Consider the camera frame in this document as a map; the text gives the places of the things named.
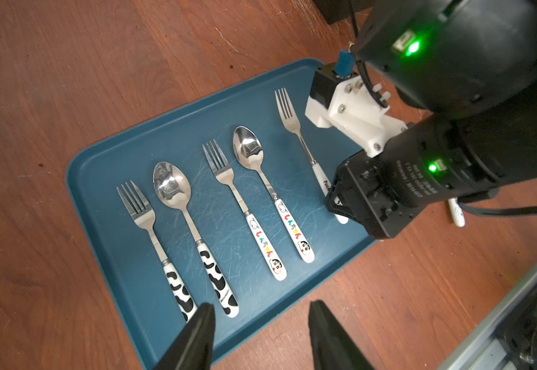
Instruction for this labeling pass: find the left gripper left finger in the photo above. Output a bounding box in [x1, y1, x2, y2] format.
[154, 303, 216, 370]

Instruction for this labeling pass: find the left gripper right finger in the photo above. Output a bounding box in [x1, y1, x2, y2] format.
[308, 301, 375, 370]

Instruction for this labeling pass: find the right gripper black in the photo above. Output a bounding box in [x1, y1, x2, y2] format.
[325, 116, 498, 240]

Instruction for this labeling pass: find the fork cow pattern handle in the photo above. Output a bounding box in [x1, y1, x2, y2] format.
[117, 180, 197, 322]

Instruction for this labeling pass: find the spoon plain white handle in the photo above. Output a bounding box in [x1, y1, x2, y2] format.
[448, 198, 465, 228]

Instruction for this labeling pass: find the fork plain white handle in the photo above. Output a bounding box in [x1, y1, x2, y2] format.
[274, 87, 350, 226]

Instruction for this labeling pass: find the spoon cow pattern handle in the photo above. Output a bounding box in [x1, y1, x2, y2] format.
[153, 161, 240, 318]

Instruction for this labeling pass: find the fork cartoon text handle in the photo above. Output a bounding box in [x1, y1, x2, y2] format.
[202, 140, 288, 282]

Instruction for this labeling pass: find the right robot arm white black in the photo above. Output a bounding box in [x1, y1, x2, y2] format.
[325, 1, 537, 239]

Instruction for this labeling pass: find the teal plastic tray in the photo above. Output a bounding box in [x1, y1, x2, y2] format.
[66, 59, 374, 369]

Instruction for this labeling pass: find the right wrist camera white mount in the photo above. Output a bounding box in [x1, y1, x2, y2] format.
[305, 50, 407, 158]

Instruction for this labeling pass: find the aluminium frame rail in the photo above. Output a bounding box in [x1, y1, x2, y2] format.
[439, 264, 537, 369]

